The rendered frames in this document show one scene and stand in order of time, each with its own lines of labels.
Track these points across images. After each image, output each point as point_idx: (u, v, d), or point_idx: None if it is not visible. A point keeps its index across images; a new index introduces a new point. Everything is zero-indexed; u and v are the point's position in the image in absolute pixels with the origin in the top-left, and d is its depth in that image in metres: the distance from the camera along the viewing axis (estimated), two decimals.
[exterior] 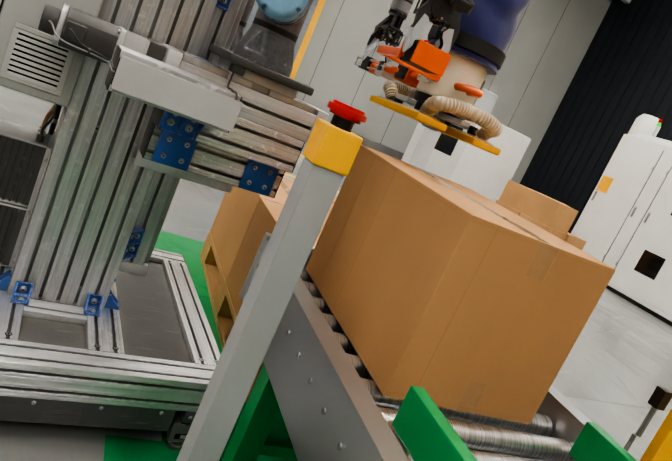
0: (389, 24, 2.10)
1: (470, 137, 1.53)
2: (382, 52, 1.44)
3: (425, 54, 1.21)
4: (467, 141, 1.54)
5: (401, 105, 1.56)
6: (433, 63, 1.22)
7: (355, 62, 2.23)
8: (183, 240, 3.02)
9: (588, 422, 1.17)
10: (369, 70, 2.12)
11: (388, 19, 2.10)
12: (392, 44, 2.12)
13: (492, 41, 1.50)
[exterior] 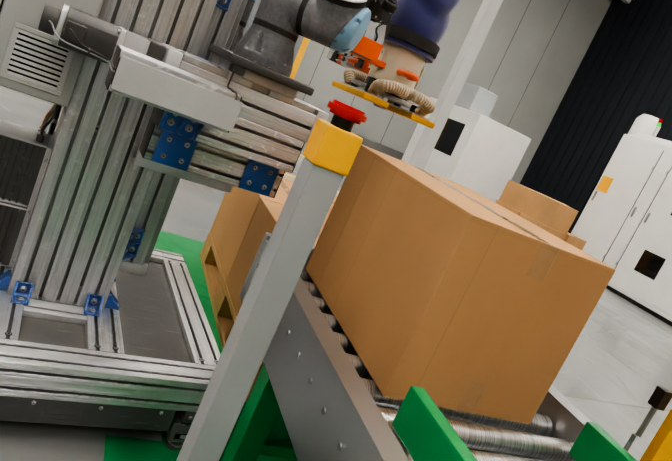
0: None
1: (410, 113, 1.88)
2: None
3: (362, 44, 1.56)
4: (407, 116, 1.89)
5: (354, 88, 1.92)
6: (369, 51, 1.57)
7: (327, 55, 2.59)
8: (183, 240, 3.02)
9: (588, 422, 1.17)
10: (337, 62, 2.47)
11: None
12: None
13: (426, 35, 1.86)
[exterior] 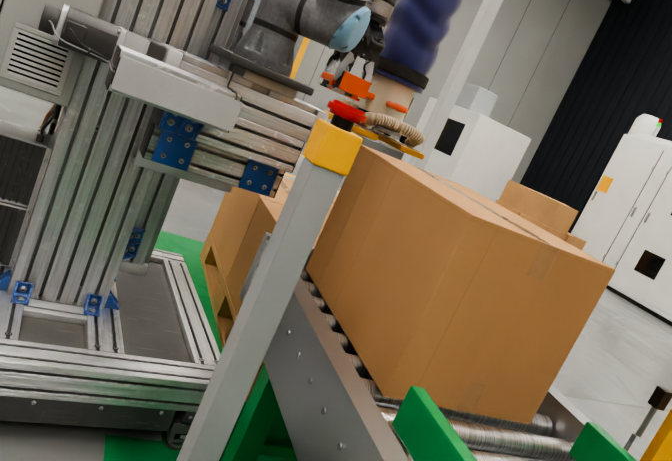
0: None
1: (399, 145, 1.89)
2: (324, 78, 1.80)
3: (350, 82, 1.56)
4: (396, 148, 1.90)
5: None
6: (357, 89, 1.58)
7: (318, 80, 2.59)
8: (183, 240, 3.02)
9: (588, 422, 1.17)
10: (327, 87, 2.48)
11: None
12: (347, 65, 2.48)
13: (415, 67, 1.86)
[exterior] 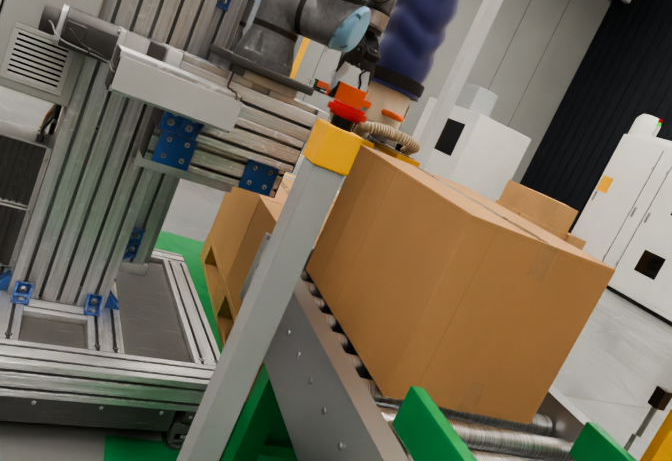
0: None
1: (395, 153, 1.89)
2: (320, 86, 1.80)
3: (345, 92, 1.57)
4: (392, 156, 1.90)
5: None
6: (352, 99, 1.58)
7: (307, 83, 2.57)
8: (183, 240, 3.02)
9: (588, 422, 1.17)
10: (324, 93, 2.48)
11: None
12: None
13: (410, 76, 1.87)
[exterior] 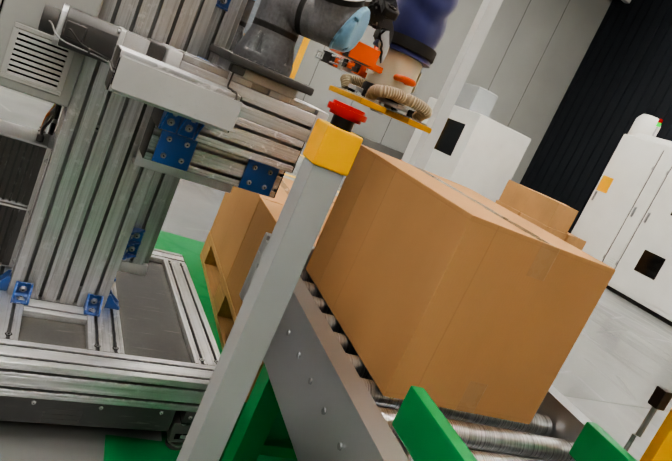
0: None
1: (406, 118, 1.88)
2: (333, 49, 1.79)
3: (360, 50, 1.56)
4: (404, 121, 1.90)
5: (351, 93, 1.92)
6: (366, 58, 1.57)
7: (316, 55, 2.56)
8: (183, 240, 3.02)
9: (588, 422, 1.17)
10: (333, 65, 2.47)
11: None
12: None
13: (423, 40, 1.86)
